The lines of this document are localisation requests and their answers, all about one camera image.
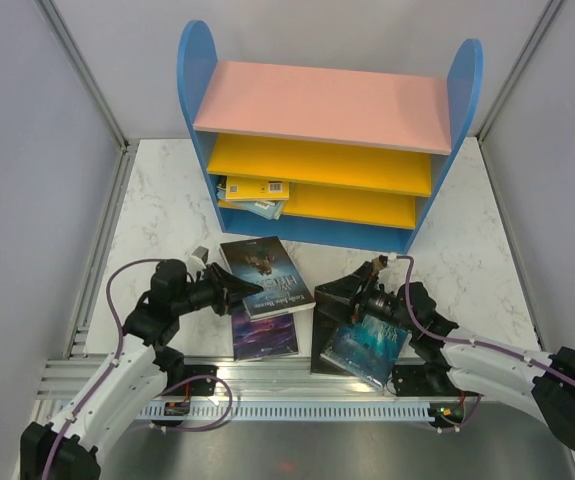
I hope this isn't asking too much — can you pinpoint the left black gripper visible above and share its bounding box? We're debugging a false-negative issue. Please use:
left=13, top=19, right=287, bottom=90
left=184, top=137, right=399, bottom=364
left=172, top=261, right=263, bottom=316

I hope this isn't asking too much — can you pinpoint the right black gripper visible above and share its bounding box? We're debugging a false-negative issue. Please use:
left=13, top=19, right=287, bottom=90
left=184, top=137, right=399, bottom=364
left=315, top=261, right=416, bottom=333

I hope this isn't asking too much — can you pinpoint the dark blue starry book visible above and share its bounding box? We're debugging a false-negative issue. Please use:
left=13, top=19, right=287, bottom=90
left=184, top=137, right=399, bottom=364
left=220, top=236, right=315, bottom=321

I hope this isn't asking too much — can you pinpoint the purple Robinson Crusoe book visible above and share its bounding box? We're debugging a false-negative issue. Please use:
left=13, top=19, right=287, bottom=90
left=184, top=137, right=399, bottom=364
left=231, top=312, right=299, bottom=361

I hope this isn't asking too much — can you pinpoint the blue ocean cover book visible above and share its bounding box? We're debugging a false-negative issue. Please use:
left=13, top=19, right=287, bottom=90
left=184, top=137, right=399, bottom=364
left=320, top=316, right=409, bottom=391

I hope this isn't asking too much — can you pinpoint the light blue book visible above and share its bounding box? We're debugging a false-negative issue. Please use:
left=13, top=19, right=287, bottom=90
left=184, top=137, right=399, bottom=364
left=217, top=189, right=287, bottom=220

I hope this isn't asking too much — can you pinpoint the yellow book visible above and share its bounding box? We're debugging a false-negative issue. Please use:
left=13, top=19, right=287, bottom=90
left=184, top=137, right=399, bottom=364
left=225, top=176, right=290, bottom=201

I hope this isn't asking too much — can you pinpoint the green forest cover book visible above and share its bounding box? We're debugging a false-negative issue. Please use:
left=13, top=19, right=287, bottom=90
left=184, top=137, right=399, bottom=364
left=217, top=176, right=227, bottom=201

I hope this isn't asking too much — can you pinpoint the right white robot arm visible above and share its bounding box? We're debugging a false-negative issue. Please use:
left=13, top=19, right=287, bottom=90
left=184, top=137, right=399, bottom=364
left=313, top=256, right=575, bottom=452

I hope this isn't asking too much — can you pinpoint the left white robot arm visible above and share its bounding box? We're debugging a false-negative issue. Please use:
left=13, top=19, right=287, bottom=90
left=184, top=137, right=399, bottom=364
left=19, top=259, right=263, bottom=479

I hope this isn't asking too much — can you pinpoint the black book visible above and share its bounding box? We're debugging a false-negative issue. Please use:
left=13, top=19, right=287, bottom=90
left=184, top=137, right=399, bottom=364
left=309, top=284, right=363, bottom=376

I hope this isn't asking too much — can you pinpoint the blue pink yellow bookshelf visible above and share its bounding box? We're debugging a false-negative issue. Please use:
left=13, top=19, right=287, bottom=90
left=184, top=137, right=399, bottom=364
left=176, top=20, right=484, bottom=253

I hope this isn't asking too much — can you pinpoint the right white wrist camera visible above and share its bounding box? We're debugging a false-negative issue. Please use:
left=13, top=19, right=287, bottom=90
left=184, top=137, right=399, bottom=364
left=371, top=255, right=397, bottom=273

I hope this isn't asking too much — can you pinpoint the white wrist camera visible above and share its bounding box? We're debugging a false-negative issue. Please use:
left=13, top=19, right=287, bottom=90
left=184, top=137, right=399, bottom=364
left=371, top=255, right=397, bottom=273
left=186, top=246, right=209, bottom=275

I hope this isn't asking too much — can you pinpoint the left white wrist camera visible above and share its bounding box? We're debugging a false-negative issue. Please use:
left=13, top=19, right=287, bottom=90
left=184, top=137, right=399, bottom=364
left=186, top=246, right=209, bottom=275

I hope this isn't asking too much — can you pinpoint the aluminium mounting rail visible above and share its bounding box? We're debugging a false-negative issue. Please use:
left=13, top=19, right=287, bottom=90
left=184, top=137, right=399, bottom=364
left=37, top=356, right=459, bottom=402

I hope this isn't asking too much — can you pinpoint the white slotted cable duct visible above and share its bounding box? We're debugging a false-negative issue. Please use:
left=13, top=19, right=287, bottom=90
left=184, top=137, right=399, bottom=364
left=136, top=399, right=434, bottom=423

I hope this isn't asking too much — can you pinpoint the left aluminium corner post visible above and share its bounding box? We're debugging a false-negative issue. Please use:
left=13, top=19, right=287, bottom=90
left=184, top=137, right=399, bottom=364
left=35, top=0, right=129, bottom=153

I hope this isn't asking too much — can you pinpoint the aluminium corner post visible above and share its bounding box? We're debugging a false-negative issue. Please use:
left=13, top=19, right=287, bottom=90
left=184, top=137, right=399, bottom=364
left=476, top=0, right=567, bottom=144
left=35, top=0, right=129, bottom=153

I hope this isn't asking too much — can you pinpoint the right aluminium corner post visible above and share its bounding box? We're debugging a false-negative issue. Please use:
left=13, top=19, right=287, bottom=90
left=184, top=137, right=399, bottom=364
left=476, top=0, right=567, bottom=144

